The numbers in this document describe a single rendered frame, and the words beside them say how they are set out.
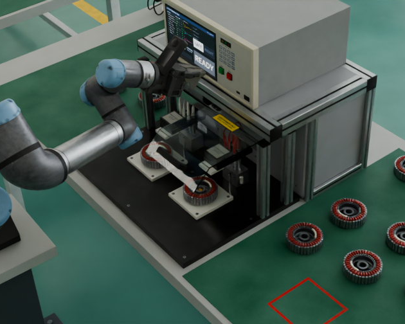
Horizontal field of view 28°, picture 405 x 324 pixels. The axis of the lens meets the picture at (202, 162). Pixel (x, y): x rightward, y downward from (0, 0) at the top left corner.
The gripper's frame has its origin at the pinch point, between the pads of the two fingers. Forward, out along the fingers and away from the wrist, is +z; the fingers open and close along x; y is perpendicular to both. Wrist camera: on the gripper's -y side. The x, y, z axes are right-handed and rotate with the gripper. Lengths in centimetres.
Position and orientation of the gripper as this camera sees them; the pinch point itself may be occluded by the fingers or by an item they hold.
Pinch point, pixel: (202, 70)
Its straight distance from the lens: 238.9
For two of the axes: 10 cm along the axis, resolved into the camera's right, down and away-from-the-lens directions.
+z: 7.3, -0.4, 6.8
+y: -3.0, 8.8, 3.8
